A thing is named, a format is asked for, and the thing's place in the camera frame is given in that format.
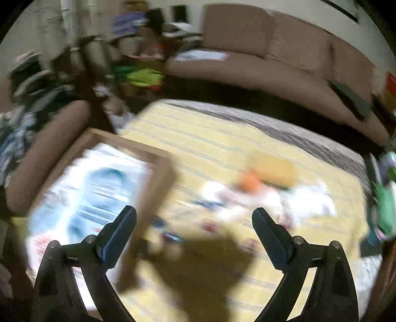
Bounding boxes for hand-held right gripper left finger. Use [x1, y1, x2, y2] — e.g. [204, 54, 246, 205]
[31, 205, 137, 322]

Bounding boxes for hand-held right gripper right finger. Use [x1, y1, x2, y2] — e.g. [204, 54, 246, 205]
[251, 207, 360, 322]

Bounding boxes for white printed bag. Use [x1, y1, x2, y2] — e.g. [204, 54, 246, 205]
[25, 143, 153, 313]

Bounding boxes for white crumpled tissue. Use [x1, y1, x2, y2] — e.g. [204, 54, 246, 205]
[280, 180, 338, 219]

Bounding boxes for orange snack packet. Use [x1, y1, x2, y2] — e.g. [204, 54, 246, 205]
[237, 172, 267, 195]

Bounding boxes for yellow plaid blanket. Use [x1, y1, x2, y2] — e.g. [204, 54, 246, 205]
[114, 99, 376, 322]

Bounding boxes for green plastic packet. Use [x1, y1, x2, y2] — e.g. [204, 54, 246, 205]
[370, 152, 396, 239]

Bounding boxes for person's patterned shorts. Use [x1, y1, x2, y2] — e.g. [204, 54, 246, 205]
[0, 51, 81, 186]

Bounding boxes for bright green bag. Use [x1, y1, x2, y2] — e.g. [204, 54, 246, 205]
[125, 67, 164, 89]

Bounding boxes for beige sofa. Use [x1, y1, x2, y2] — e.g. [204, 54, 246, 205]
[164, 3, 390, 146]

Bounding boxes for white printed paper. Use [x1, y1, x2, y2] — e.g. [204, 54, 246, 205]
[175, 48, 229, 62]

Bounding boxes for purple bag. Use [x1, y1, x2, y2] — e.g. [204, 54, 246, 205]
[110, 12, 149, 39]

